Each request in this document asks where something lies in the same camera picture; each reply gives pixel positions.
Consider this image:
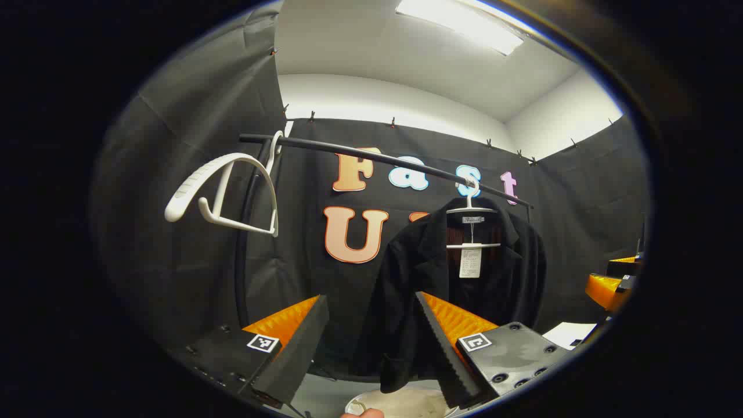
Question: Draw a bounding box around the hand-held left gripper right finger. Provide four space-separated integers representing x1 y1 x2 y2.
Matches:
414 291 572 410

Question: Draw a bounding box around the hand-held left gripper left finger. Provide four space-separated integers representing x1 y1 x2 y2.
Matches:
185 294 330 408

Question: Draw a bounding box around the white laundry hamper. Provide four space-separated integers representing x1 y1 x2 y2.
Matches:
344 386 462 418

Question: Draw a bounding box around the black knit jacket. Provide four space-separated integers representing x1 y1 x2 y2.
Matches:
353 196 547 394

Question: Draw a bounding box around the white plastic hanger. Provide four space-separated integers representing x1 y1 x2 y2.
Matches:
164 131 285 237
445 177 502 250

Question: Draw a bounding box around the black metal clothes rack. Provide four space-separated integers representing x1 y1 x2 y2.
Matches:
234 134 535 329

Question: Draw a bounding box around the white paper sheet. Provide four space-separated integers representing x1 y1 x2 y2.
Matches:
543 321 598 351

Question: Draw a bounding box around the row of small backdrop clips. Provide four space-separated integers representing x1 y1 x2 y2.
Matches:
270 48 578 166

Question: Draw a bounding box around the ceiling light panel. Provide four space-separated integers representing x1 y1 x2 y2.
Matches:
395 0 526 57

